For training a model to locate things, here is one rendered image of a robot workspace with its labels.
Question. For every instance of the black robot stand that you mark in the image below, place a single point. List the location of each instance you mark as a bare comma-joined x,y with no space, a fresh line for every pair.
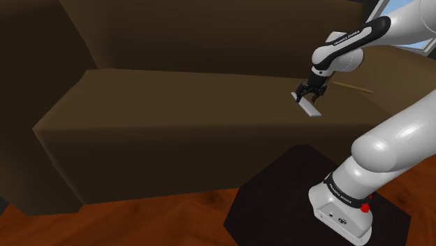
272,201

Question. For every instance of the brown sofa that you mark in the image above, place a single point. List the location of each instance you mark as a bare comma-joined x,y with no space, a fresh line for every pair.
177,122

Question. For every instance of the window with white frame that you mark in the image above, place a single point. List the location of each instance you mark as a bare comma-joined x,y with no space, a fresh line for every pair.
405,34

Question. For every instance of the flat white remote control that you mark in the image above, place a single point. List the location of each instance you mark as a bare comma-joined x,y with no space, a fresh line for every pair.
308,108

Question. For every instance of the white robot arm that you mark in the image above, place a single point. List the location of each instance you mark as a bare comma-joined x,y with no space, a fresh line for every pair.
388,143

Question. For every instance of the thin yellow stick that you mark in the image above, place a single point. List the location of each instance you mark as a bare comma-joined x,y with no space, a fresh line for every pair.
352,87

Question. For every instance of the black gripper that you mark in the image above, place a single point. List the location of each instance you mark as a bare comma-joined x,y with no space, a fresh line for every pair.
316,81

